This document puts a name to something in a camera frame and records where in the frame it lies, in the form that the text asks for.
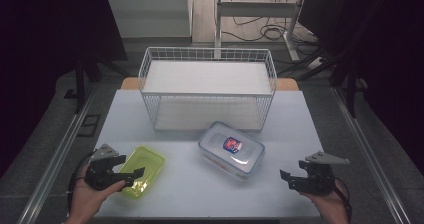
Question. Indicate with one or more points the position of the person's left hand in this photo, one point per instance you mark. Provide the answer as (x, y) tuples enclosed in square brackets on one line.
[(87, 197)]

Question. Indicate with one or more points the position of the black metal stand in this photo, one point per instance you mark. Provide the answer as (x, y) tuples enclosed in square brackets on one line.
[(80, 84), (350, 87)]

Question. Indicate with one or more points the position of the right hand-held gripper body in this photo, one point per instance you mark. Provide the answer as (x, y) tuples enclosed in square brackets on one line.
[(320, 174)]

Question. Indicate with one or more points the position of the white power strip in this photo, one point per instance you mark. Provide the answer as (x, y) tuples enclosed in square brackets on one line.
[(316, 62)]

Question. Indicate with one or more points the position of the white metal desk frame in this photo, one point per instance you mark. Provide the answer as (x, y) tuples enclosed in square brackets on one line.
[(256, 9)]

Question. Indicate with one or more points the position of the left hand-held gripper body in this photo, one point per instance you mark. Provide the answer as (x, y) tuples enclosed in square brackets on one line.
[(100, 174)]

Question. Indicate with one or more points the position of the person's right hand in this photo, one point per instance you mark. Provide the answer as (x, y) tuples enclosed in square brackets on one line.
[(328, 205)]

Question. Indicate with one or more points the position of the black floor bracket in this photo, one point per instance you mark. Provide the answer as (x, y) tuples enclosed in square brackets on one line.
[(89, 125)]

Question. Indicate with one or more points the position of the aluminium floor rail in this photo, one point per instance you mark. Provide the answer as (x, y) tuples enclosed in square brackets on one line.
[(56, 157), (370, 157)]

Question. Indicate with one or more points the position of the white cabinet panel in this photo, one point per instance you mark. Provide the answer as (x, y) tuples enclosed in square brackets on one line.
[(150, 14)]

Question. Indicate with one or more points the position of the wooden board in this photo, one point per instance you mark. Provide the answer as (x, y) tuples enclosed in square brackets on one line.
[(289, 84)]

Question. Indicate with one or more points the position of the dark curtain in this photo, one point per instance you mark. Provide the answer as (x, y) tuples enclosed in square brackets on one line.
[(390, 67), (43, 50)]

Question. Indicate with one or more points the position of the clear container with blue-rimmed lid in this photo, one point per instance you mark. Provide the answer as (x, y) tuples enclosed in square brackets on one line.
[(231, 150)]

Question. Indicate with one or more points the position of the green plastic container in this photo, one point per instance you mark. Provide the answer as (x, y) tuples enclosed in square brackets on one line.
[(143, 170)]

